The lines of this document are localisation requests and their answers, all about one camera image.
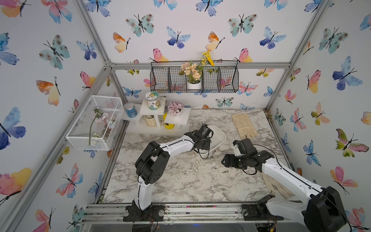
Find artificial pink flower stem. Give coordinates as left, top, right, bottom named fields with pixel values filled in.
left=88, top=106, right=113, bottom=146

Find white pot flower bouquet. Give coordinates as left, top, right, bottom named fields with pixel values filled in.
left=179, top=51, right=215, bottom=90

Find beige work glove far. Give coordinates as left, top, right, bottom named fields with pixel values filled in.
left=232, top=113, right=258, bottom=139

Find green lidded jar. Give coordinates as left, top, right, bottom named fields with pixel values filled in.
left=145, top=91, right=161, bottom=110

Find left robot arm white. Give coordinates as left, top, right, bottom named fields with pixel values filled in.
left=133, top=124, right=214, bottom=211

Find black wire wall basket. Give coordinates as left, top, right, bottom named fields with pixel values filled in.
left=150, top=60, right=239, bottom=94

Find white tiered wooden shelf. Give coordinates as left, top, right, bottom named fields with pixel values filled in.
left=122, top=97, right=191, bottom=137

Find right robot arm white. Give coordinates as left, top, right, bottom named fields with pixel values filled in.
left=221, top=139, right=349, bottom=232

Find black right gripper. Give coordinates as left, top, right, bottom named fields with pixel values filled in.
left=220, top=153, right=248, bottom=169

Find yellow plastic bottle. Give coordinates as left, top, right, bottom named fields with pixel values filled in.
left=163, top=113, right=174, bottom=130

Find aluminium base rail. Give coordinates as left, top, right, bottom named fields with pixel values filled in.
left=82, top=202, right=325, bottom=224

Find white wire mesh box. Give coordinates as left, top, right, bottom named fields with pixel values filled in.
left=66, top=95, right=124, bottom=151

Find white plastic storage box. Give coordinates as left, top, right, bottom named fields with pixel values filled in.
left=200, top=125, right=227, bottom=159

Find cream bubble pot with succulent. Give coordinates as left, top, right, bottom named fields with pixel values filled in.
left=145, top=115, right=157, bottom=127

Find blue can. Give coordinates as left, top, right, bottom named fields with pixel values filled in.
left=124, top=102, right=138, bottom=118

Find white pot pink flowers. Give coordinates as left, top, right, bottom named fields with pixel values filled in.
left=168, top=101, right=184, bottom=118

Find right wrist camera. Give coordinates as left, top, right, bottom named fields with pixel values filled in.
left=233, top=143, right=241, bottom=156

